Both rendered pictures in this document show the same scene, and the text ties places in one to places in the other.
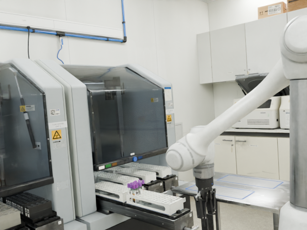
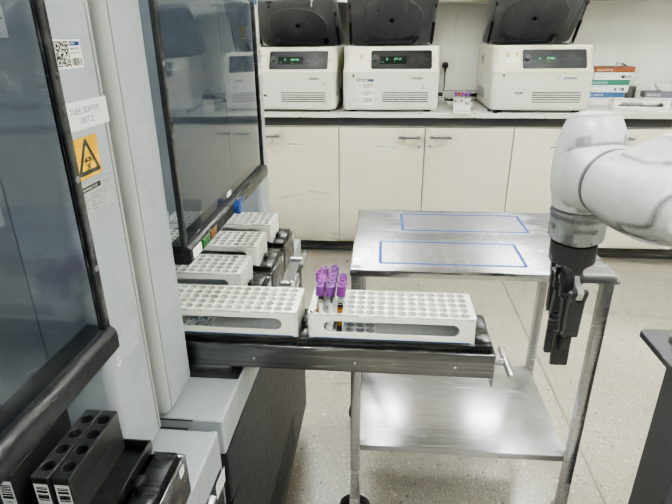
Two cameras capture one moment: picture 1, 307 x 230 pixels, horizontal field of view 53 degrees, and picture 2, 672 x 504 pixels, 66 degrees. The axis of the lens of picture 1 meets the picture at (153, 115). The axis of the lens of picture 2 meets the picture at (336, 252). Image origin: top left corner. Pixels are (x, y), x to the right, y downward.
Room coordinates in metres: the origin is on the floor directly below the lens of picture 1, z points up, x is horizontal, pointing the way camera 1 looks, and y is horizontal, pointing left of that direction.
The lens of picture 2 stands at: (0.86, 0.63, 1.32)
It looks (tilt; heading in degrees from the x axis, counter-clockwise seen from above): 23 degrees down; 322
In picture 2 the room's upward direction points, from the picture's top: 1 degrees counter-clockwise
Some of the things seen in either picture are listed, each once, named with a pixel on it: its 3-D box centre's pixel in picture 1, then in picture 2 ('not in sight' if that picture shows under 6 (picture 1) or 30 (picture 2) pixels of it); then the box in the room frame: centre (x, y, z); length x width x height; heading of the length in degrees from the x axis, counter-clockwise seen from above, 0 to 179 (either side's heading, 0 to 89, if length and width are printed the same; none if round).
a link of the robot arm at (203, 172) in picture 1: (203, 169); (577, 224); (1.25, -0.19, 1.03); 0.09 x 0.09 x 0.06
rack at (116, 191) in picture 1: (112, 191); (224, 311); (1.68, 0.26, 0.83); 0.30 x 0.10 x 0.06; 46
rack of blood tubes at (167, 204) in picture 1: (153, 202); (390, 317); (1.46, 0.03, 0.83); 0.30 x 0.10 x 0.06; 46
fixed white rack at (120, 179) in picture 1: (117, 181); (182, 275); (1.89, 0.26, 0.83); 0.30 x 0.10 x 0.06; 46
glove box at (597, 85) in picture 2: not in sight; (605, 85); (2.51, -2.86, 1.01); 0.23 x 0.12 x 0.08; 46
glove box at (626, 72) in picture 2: not in sight; (612, 70); (2.49, -2.88, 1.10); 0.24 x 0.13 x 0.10; 45
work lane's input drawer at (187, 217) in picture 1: (135, 207); (318, 339); (1.56, 0.13, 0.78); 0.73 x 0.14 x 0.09; 46
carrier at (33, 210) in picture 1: (39, 210); (91, 461); (1.42, 0.57, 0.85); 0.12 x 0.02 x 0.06; 137
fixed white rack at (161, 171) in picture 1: (150, 170); (222, 228); (2.11, 0.05, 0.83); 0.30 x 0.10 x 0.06; 46
